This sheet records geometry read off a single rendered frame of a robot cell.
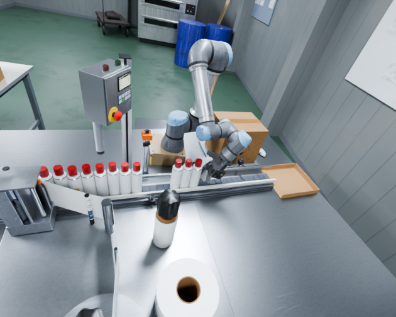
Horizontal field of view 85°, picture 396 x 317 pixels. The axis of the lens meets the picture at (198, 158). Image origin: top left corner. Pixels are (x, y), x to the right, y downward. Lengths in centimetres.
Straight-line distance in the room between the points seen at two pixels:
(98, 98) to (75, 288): 66
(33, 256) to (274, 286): 97
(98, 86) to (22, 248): 67
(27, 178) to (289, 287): 112
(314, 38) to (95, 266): 322
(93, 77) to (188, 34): 490
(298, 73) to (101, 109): 293
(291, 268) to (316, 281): 12
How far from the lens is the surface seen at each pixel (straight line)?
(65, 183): 109
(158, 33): 727
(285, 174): 167
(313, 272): 128
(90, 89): 86
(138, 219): 108
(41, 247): 109
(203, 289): 81
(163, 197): 78
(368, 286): 143
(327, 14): 338
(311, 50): 342
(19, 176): 97
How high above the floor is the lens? 178
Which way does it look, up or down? 39 degrees down
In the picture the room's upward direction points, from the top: 14 degrees clockwise
